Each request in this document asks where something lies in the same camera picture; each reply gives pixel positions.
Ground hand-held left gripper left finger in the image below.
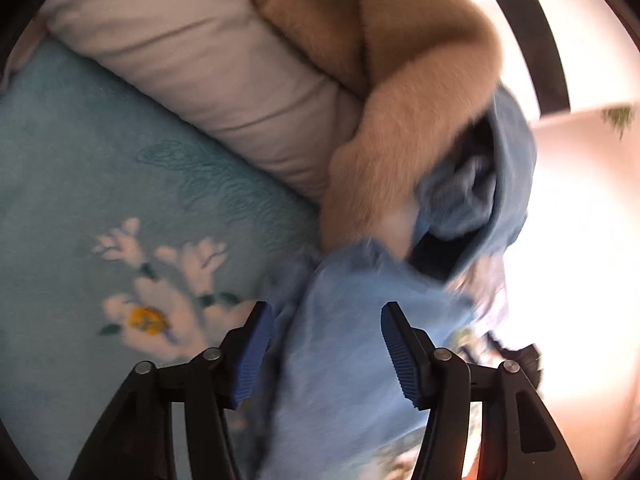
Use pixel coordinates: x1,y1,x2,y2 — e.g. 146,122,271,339
67,301,275,480

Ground white wardrobe with black stripe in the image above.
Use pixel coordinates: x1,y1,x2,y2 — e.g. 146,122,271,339
450,0,573,116

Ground floral grey-blue duvet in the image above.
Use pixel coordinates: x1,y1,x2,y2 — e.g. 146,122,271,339
40,0,371,206

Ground teal floral blanket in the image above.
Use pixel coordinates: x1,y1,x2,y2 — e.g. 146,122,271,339
0,40,326,480

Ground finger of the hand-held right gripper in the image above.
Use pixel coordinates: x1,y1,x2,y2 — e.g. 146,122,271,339
487,330,543,388

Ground beige fuzzy sweater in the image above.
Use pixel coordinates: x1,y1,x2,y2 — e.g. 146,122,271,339
217,0,503,256

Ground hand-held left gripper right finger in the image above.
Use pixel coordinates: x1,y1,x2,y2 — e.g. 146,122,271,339
381,301,583,480

